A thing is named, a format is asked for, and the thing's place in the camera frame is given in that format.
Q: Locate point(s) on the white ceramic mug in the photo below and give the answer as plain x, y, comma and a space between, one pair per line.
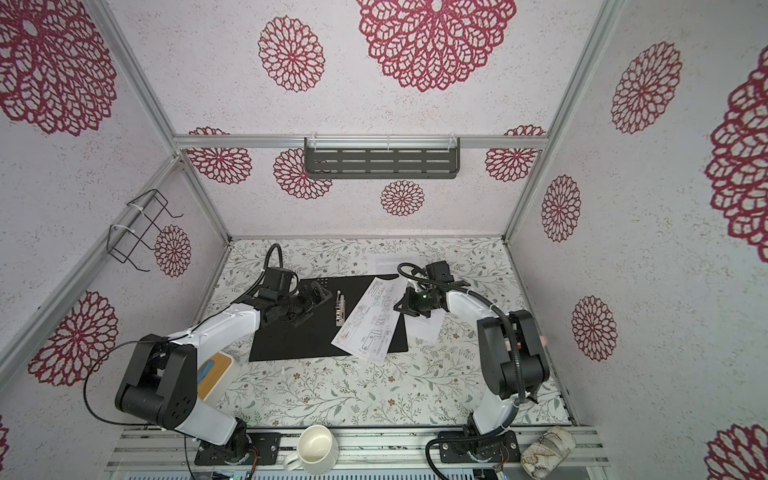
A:
317, 452

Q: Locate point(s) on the marbled grey cup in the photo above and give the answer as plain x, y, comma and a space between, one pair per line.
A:
546, 453

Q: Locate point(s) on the grey metal wall shelf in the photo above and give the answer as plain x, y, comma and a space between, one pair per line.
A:
382, 160

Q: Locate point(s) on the text printed paper sheet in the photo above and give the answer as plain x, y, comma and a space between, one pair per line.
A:
425, 329
384, 264

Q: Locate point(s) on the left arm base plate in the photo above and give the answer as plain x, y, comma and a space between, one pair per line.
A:
264, 447

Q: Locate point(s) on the wooden tray with white rim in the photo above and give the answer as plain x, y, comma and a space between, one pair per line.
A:
215, 376

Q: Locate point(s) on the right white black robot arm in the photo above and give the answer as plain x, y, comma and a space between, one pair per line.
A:
512, 359

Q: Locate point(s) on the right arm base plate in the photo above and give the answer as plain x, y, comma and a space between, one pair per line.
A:
454, 448

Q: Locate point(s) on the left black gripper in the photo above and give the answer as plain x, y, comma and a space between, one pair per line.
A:
311, 301

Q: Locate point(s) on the black wire wall rack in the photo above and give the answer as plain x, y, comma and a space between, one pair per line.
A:
124, 239

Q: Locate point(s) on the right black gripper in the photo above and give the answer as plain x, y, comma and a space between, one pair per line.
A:
409, 299

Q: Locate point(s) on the technical drawing paper sheet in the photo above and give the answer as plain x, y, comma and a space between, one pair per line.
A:
368, 331

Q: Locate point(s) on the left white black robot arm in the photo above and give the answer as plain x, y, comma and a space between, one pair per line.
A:
159, 386

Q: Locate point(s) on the red black file folder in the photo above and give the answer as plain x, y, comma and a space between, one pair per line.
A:
312, 338

